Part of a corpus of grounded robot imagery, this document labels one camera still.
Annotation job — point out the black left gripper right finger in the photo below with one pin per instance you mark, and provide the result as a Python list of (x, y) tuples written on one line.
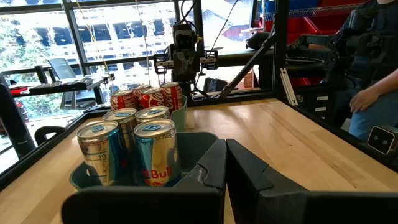
[(280, 205)]

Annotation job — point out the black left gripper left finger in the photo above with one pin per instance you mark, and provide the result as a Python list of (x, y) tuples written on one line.
[(155, 205)]

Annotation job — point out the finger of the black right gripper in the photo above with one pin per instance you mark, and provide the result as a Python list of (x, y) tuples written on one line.
[(192, 67), (179, 67)]

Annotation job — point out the red Coca-Cola can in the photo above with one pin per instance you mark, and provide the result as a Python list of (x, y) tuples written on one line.
[(171, 95), (122, 100), (140, 90), (152, 98)]

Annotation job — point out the blue silver Red Bull can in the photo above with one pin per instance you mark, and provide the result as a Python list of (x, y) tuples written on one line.
[(122, 119), (157, 152), (152, 113), (98, 152)]

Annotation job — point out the dark blue plastic bin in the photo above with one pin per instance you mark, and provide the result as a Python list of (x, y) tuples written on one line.
[(192, 146)]

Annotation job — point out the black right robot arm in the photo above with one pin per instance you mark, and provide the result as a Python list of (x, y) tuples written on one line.
[(187, 88)]

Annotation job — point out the black bag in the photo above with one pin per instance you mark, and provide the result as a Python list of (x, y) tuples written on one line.
[(214, 84)]

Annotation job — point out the green plastic bin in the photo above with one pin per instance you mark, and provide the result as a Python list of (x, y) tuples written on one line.
[(179, 115)]

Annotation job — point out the black round object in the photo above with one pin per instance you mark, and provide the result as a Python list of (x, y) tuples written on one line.
[(258, 40)]

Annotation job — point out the blue storage bin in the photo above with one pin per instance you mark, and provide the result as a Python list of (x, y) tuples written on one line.
[(295, 4)]

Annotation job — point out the black desk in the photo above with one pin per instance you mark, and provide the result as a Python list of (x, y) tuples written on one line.
[(77, 85)]

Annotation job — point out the red storage bin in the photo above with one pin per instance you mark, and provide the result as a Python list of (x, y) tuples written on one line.
[(311, 24)]

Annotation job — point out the grey office chair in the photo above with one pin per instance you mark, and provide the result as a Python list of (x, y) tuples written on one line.
[(62, 68)]

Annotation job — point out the black keyboard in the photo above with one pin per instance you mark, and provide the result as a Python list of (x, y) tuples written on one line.
[(59, 84)]

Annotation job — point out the person's hand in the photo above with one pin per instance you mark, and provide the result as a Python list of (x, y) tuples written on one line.
[(362, 99)]

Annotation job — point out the person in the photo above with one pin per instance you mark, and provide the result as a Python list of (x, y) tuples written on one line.
[(379, 109)]

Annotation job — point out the black office chair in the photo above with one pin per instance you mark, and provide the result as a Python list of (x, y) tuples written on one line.
[(12, 124)]

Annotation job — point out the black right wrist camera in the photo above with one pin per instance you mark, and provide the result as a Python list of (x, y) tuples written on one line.
[(185, 39)]

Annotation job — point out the black metal rig frame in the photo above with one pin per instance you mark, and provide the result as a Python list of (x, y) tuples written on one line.
[(281, 46)]

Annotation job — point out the silver metal bracket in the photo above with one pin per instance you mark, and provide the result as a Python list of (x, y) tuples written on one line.
[(287, 88)]

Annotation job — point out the black window frame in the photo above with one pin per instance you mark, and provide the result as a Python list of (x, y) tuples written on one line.
[(74, 37)]

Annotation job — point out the black table-level camera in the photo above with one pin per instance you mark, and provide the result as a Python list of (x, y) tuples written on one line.
[(381, 140)]

